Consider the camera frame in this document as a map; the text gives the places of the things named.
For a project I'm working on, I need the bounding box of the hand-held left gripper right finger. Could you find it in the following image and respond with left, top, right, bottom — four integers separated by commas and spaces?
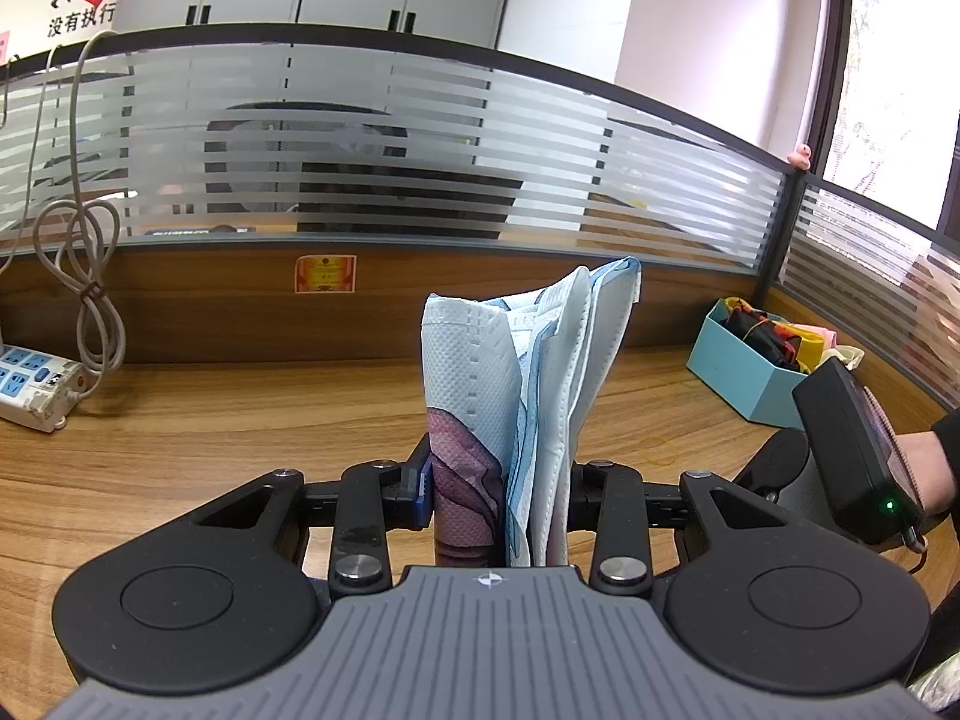
567, 459, 782, 595

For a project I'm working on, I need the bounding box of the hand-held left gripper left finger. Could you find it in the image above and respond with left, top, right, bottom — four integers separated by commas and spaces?
196, 435, 434, 595

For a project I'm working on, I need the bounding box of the floral white shopping bag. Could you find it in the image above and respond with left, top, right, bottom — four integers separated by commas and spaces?
421, 256, 644, 568

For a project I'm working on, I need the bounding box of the person's right forearm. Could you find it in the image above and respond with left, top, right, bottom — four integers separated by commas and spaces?
930, 405, 960, 502

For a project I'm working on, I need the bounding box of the yellow folded bag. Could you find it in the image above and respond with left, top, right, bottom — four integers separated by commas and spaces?
787, 324, 827, 373

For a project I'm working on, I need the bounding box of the black red folded bag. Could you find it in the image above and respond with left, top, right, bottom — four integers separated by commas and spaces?
723, 298, 805, 373

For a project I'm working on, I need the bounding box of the person's right hand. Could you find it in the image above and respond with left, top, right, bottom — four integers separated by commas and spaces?
892, 427, 959, 516

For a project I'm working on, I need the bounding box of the teal box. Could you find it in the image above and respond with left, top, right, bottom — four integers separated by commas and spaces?
686, 298, 865, 431

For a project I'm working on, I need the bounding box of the red gold label sticker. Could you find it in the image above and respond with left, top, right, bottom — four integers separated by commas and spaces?
294, 255, 358, 296

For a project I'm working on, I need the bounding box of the person's white quilted garment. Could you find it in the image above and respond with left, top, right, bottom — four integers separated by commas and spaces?
902, 658, 960, 715

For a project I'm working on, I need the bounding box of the striped glass partition with label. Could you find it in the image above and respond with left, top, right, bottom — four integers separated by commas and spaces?
0, 22, 797, 385

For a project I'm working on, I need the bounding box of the window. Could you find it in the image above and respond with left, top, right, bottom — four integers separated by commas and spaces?
810, 0, 960, 227

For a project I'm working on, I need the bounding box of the white blue power strip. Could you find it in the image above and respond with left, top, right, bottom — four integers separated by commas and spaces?
0, 343, 90, 433

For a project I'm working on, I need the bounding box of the grey bundled power cord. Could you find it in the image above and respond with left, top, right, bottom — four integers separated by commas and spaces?
33, 31, 126, 377

